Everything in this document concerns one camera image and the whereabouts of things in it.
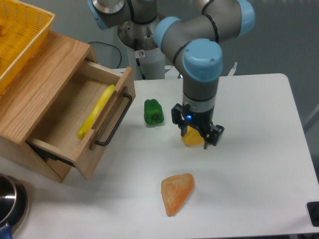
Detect white table frame bracket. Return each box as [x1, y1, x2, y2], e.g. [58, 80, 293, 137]
[165, 62, 238, 79]

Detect orange toy sandwich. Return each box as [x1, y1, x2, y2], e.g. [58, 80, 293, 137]
[161, 173, 195, 217]

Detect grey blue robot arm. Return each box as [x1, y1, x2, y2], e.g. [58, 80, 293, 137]
[88, 0, 255, 145]

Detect black drawer handle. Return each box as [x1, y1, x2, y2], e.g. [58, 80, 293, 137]
[95, 93, 133, 146]

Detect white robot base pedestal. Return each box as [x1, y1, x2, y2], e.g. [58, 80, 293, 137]
[117, 13, 172, 81]

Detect yellow toy bell pepper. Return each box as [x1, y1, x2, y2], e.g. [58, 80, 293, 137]
[181, 126, 204, 146]

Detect metal pot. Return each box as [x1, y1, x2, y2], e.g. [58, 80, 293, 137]
[0, 174, 29, 236]

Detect blue pot handle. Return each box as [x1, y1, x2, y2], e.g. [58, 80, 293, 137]
[0, 223, 12, 239]

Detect black cable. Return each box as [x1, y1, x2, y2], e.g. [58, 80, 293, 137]
[88, 40, 122, 69]

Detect yellow plastic basket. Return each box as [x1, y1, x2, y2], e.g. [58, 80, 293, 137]
[0, 0, 55, 93]

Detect green toy bell pepper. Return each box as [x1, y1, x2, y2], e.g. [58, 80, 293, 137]
[144, 99, 164, 125]

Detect wooden top drawer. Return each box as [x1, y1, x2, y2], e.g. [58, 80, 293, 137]
[26, 60, 136, 179]

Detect wooden drawer cabinet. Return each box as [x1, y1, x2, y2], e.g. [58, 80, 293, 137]
[0, 31, 97, 183]

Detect black corner object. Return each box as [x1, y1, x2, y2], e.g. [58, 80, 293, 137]
[307, 201, 319, 227]

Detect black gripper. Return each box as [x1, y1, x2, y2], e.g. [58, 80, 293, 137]
[171, 104, 224, 149]

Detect yellow toy banana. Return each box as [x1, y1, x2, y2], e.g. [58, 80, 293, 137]
[77, 84, 115, 139]

